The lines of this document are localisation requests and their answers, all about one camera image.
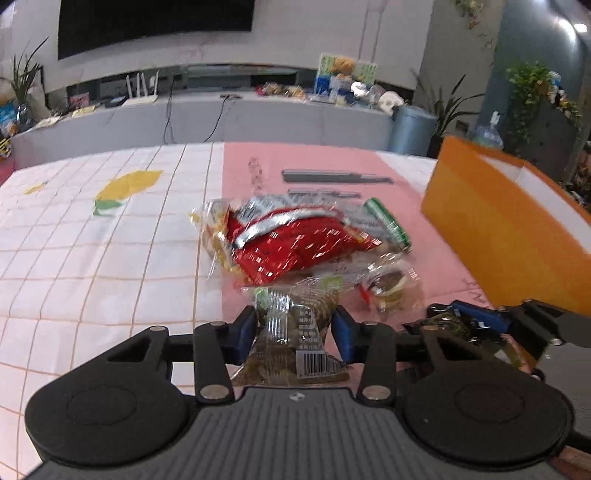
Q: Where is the potted plant in black pot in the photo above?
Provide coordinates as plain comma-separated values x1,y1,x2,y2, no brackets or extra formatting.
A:
412,73,484,158

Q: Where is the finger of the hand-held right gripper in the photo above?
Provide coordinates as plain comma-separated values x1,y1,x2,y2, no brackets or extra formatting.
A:
427,299,591,326
472,313,591,365

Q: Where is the yellow bread packet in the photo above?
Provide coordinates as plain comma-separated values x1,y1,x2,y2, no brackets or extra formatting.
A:
189,198,245,282

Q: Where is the black television screen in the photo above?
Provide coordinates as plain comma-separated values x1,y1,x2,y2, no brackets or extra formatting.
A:
58,0,256,61

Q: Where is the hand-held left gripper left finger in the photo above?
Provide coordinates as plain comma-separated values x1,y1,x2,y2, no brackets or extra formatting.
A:
106,305,258,404

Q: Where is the thin black cable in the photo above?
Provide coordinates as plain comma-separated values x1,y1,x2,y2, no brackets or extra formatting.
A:
202,93,242,142
163,76,186,145

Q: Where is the white plush toy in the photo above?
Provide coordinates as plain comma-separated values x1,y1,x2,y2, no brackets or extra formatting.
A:
368,84,408,114

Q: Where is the clear round cookie packet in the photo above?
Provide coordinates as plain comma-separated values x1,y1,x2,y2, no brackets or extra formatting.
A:
355,256,423,315

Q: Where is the long-leaf potted plant with vase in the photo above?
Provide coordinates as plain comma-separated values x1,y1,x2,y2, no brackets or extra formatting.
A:
0,37,50,121

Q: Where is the clear brown snack packet green label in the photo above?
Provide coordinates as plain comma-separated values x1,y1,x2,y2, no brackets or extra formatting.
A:
231,274,352,386

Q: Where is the clear water jug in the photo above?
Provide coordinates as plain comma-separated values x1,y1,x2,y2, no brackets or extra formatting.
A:
473,111,505,151

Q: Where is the red foil snack packet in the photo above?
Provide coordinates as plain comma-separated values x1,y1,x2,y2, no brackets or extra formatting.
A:
226,196,384,284

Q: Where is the blue trash bin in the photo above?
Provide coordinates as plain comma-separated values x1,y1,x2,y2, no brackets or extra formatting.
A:
388,104,437,156

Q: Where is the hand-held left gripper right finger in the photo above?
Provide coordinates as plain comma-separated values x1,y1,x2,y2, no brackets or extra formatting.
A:
331,305,485,403

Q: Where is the brown teddy bear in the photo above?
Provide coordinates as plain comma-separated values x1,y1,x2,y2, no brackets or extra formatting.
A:
329,55,357,100

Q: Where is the hanging green vine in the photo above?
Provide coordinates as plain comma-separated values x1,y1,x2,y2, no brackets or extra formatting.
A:
454,0,500,48

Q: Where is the white router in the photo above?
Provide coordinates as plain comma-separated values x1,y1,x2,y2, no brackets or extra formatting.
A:
121,71,160,107

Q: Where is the pile of snack packets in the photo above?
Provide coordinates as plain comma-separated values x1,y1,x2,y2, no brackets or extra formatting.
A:
255,82,308,100

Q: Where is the flowering green plant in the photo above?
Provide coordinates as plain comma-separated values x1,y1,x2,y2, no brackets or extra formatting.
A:
505,61,583,145

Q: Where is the orange cardboard box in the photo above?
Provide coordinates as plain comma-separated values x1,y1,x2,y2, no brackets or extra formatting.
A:
420,135,591,317

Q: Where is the green and white snack packet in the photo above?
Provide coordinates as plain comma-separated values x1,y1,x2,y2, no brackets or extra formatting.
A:
344,198,413,254

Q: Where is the olive brown snack packet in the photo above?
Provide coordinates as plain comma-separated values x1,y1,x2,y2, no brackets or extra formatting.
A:
404,310,536,372

